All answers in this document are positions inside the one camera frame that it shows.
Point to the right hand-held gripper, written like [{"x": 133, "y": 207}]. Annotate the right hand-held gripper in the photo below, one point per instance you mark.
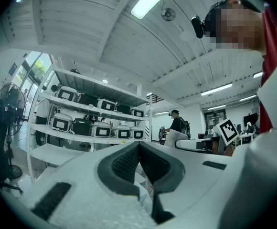
[{"x": 228, "y": 132}]

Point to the white metal shelf rack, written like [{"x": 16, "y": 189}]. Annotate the white metal shelf rack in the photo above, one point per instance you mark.
[{"x": 93, "y": 85}]

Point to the dark rice cooker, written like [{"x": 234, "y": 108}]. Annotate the dark rice cooker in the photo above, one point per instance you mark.
[
  {"x": 81, "y": 127},
  {"x": 123, "y": 108}
]

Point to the small wall sign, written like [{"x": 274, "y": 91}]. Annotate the small wall sign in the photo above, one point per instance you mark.
[{"x": 13, "y": 68}]

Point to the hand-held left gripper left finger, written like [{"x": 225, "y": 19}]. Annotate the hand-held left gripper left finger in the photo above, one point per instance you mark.
[{"x": 81, "y": 175}]

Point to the black head-worn camera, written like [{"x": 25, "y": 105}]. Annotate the black head-worn camera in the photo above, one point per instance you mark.
[{"x": 197, "y": 26}]

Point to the black monitor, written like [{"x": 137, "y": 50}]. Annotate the black monitor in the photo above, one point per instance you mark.
[{"x": 250, "y": 119}]

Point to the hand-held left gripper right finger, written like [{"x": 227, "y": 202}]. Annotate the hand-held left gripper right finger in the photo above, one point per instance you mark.
[{"x": 195, "y": 182}]

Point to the glass window front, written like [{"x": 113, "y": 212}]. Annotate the glass window front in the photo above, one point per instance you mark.
[{"x": 38, "y": 65}]

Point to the person's head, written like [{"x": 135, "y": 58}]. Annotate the person's head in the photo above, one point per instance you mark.
[{"x": 238, "y": 25}]

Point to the black standing fan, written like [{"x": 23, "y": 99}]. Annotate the black standing fan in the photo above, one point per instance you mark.
[{"x": 10, "y": 104}]

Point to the red striped jersey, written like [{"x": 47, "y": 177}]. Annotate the red striped jersey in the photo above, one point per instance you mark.
[{"x": 275, "y": 32}]

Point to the grey wiping cloth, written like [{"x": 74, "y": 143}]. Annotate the grey wiping cloth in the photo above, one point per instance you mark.
[{"x": 174, "y": 137}]

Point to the round ceiling camera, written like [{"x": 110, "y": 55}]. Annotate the round ceiling camera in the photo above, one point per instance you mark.
[{"x": 168, "y": 14}]

